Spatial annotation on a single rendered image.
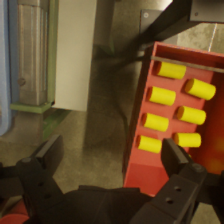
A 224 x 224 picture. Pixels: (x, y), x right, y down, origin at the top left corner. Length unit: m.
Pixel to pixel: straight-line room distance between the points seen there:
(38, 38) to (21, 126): 0.29
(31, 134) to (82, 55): 0.30
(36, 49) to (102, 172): 1.54
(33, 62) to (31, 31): 0.06
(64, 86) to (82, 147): 1.25
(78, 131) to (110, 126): 0.31
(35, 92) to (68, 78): 0.09
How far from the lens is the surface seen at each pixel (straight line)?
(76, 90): 0.42
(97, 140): 1.58
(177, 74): 0.76
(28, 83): 0.38
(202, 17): 0.54
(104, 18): 0.46
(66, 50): 0.42
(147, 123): 0.77
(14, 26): 0.50
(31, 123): 0.54
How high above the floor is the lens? 1.40
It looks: 73 degrees down
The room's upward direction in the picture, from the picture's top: 174 degrees counter-clockwise
